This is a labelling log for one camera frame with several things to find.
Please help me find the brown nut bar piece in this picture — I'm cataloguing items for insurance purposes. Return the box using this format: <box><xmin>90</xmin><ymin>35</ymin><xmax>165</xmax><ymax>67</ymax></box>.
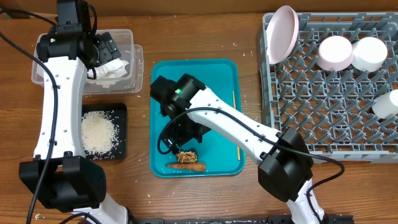
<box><xmin>176</xmin><ymin>151</ymin><xmax>198</xmax><ymax>164</ymax></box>

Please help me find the wooden chopstick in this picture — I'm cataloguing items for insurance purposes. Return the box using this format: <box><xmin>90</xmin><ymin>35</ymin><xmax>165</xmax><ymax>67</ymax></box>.
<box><xmin>232</xmin><ymin>91</ymin><xmax>241</xmax><ymax>161</ymax></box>

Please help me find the white rice pile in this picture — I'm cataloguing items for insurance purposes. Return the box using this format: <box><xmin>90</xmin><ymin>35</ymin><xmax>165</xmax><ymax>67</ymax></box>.
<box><xmin>81</xmin><ymin>111</ymin><xmax>119</xmax><ymax>157</ymax></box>

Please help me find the white tissue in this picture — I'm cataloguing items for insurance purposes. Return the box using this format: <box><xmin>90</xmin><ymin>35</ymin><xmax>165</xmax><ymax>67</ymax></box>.
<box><xmin>86</xmin><ymin>58</ymin><xmax>129</xmax><ymax>88</ymax></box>

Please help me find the large white plate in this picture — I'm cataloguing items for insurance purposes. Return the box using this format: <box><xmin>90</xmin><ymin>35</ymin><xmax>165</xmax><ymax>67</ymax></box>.
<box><xmin>266</xmin><ymin>6</ymin><xmax>299</xmax><ymax>65</ymax></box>

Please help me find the small white plate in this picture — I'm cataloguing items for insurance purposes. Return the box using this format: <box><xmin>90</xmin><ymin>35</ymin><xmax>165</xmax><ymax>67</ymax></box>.
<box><xmin>317</xmin><ymin>35</ymin><xmax>354</xmax><ymax>71</ymax></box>

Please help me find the pale green bowl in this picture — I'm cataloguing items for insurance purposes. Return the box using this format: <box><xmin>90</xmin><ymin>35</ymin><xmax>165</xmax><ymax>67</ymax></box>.
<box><xmin>351</xmin><ymin>37</ymin><xmax>387</xmax><ymax>72</ymax></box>

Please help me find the pale green cup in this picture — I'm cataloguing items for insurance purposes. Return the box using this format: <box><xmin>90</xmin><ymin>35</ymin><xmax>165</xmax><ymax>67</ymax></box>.
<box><xmin>372</xmin><ymin>90</ymin><xmax>398</xmax><ymax>119</ymax></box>

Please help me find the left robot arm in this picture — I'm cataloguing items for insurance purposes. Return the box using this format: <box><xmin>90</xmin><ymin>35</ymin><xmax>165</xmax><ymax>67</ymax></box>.
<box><xmin>19</xmin><ymin>1</ymin><xmax>134</xmax><ymax>223</ymax></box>

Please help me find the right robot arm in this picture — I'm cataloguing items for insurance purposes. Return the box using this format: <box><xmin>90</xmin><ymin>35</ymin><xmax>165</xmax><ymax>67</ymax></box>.
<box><xmin>150</xmin><ymin>74</ymin><xmax>326</xmax><ymax>223</ymax></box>

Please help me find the grey dishwasher rack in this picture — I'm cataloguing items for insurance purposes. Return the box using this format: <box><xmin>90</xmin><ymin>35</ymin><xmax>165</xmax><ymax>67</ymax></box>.
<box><xmin>257</xmin><ymin>12</ymin><xmax>397</xmax><ymax>163</ymax></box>

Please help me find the orange carrot piece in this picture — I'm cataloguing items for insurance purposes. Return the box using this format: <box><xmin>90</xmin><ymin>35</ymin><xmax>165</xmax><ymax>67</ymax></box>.
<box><xmin>167</xmin><ymin>162</ymin><xmax>206</xmax><ymax>172</ymax></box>

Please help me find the black rectangular tray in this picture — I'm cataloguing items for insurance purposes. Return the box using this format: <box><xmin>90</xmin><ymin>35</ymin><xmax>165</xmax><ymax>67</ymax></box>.
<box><xmin>81</xmin><ymin>103</ymin><xmax>127</xmax><ymax>161</ymax></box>

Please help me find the teal plastic serving tray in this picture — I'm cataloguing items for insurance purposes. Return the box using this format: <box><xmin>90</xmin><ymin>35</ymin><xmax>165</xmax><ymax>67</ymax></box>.
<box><xmin>149</xmin><ymin>59</ymin><xmax>246</xmax><ymax>178</ymax></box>

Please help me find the clear plastic bin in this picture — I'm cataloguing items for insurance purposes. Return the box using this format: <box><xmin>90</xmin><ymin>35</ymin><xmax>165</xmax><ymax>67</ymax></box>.
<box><xmin>46</xmin><ymin>29</ymin><xmax>144</xmax><ymax>96</ymax></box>

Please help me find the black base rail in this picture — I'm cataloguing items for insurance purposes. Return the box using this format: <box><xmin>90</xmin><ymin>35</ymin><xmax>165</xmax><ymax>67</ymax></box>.
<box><xmin>137</xmin><ymin>215</ymin><xmax>355</xmax><ymax>224</ymax></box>

